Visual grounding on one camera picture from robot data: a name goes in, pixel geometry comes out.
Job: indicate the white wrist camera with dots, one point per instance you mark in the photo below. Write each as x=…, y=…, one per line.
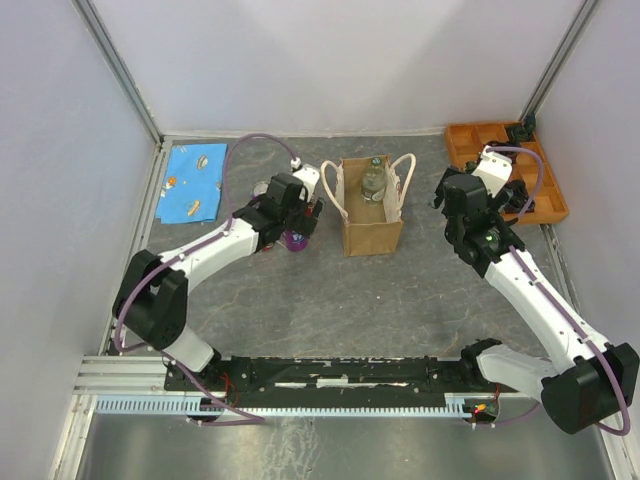
x=494, y=170
x=308, y=174

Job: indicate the clear glass bottle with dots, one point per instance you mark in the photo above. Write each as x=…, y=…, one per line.
x=374, y=181

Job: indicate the burlap canvas tote bag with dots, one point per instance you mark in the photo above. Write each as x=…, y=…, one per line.
x=368, y=228

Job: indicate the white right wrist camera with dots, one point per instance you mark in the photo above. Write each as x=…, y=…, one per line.
x=494, y=170

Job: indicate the dark item in tray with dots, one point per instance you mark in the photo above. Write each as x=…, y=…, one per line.
x=522, y=131

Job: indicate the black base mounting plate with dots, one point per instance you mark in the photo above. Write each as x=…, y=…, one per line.
x=316, y=383

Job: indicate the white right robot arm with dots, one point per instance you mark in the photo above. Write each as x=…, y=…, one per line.
x=585, y=379

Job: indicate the blue patterned cloth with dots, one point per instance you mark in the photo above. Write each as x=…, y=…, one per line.
x=191, y=189

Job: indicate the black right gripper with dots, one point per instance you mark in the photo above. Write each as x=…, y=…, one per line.
x=500, y=203

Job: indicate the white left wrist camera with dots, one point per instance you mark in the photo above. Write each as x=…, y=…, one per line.
x=308, y=174

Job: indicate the orange wooden compartment tray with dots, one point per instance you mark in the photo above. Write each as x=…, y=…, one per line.
x=466, y=141

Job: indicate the purple soda can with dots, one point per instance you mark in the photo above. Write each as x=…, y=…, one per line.
x=259, y=189
x=295, y=242

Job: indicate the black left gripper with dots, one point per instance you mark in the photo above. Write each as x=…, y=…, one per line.
x=305, y=224

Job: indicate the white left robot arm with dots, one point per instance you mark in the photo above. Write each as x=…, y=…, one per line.
x=153, y=296

